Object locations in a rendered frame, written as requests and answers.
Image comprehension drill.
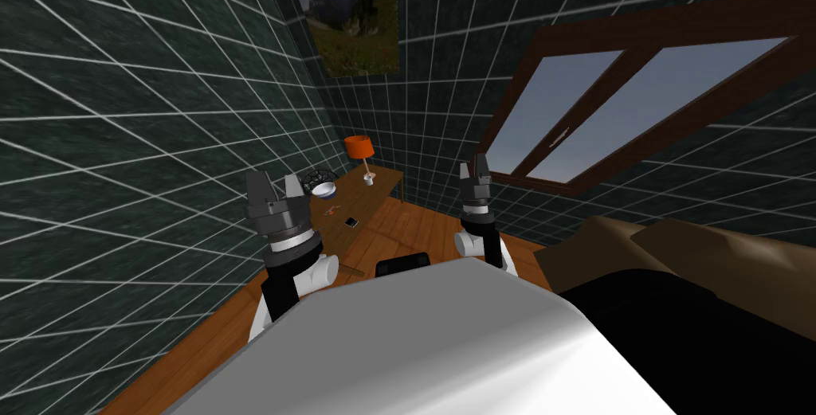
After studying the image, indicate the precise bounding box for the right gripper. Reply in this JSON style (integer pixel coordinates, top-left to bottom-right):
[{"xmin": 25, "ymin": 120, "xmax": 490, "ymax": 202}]
[{"xmin": 459, "ymin": 153, "xmax": 494, "ymax": 208}]

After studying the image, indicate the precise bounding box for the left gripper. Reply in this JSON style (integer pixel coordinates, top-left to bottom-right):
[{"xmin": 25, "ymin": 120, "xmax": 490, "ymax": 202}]
[{"xmin": 244, "ymin": 170, "xmax": 318, "ymax": 238}]

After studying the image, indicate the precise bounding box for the brown wooden table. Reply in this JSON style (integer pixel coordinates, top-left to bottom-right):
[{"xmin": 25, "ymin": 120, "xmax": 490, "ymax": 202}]
[{"xmin": 304, "ymin": 162, "xmax": 406, "ymax": 279}]

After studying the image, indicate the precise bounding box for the orange table lamp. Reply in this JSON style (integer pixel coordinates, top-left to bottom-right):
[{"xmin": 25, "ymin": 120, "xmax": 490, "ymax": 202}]
[{"xmin": 343, "ymin": 135, "xmax": 377, "ymax": 187}]

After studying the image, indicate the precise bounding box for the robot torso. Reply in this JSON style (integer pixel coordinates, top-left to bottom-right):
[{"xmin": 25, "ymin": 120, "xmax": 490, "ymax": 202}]
[{"xmin": 162, "ymin": 251, "xmax": 678, "ymax": 415}]

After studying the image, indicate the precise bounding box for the brown framed window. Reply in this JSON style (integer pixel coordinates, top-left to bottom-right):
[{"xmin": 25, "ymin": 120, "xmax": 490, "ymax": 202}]
[{"xmin": 474, "ymin": 0, "xmax": 816, "ymax": 199}]

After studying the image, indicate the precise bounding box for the landscape picture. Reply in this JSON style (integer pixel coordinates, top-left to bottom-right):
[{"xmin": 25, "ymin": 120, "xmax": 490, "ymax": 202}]
[{"xmin": 282, "ymin": 0, "xmax": 402, "ymax": 79}]

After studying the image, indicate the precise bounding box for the brown and black bed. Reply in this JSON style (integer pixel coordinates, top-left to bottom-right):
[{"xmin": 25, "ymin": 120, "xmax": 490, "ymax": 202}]
[{"xmin": 532, "ymin": 213, "xmax": 816, "ymax": 415}]

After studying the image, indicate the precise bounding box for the black wire basket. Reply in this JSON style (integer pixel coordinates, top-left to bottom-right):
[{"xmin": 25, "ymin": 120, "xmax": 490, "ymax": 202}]
[{"xmin": 300, "ymin": 169, "xmax": 340, "ymax": 197}]

